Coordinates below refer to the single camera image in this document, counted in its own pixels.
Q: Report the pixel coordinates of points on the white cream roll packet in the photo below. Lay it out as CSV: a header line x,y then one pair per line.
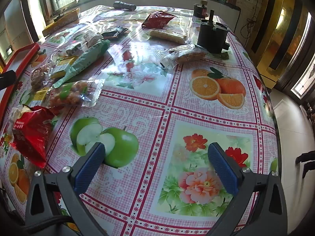
x,y
91,38

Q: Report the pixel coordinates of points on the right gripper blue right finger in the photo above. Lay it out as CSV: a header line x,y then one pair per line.
x,y
226,168

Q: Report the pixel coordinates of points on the yellow cardboard box tray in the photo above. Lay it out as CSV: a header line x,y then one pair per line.
x,y
61,22

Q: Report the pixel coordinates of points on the clear bag fried snacks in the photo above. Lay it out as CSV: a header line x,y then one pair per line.
x,y
83,93

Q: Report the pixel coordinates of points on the floral fruit plastic tablecloth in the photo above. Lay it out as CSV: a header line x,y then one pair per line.
x,y
163,118

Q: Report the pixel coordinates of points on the red rimmed white tray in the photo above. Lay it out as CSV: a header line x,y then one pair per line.
x,y
18,62

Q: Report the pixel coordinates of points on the round brown cookie packet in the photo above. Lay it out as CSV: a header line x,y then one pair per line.
x,y
40,76

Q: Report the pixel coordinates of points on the brown crumb cake packet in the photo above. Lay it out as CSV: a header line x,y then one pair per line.
x,y
182,54

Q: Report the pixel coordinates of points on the long mint green packet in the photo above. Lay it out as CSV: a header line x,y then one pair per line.
x,y
84,61

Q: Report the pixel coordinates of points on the red foil snack bag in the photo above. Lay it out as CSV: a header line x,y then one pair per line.
x,y
157,19

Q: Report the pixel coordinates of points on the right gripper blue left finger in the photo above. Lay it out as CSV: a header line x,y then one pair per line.
x,y
84,170

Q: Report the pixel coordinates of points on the yellow white snack packet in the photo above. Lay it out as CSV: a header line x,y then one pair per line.
x,y
61,68

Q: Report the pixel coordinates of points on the small dark ink bottle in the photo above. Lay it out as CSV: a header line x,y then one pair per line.
x,y
200,10

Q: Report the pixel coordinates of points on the black flashlight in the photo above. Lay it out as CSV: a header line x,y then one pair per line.
x,y
119,5

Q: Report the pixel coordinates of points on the long cream cake packet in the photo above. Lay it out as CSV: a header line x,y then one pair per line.
x,y
169,34

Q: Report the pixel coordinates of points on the black snack packet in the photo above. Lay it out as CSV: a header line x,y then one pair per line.
x,y
114,33

